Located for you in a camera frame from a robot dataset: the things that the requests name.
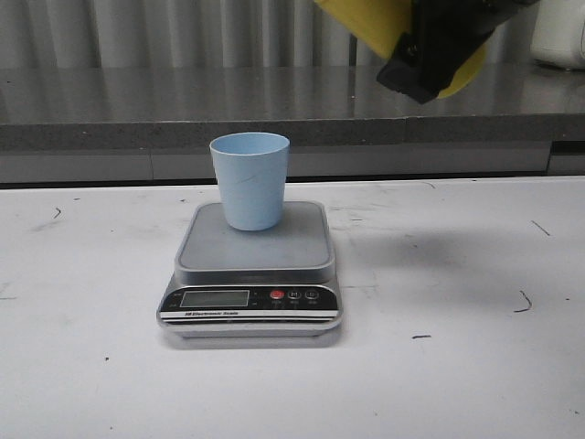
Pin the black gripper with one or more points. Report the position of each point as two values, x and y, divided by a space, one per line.
445 49

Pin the yellow squeeze bottle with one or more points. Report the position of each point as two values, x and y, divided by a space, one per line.
368 21

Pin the light blue plastic cup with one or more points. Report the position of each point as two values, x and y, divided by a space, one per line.
251 170

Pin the silver digital kitchen scale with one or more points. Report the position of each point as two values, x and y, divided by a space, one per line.
271 287

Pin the white rice cooker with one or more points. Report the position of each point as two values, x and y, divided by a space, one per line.
558 37

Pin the grey stone counter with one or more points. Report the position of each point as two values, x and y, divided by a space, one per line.
138 125

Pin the grey curtain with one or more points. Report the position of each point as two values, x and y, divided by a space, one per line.
175 34

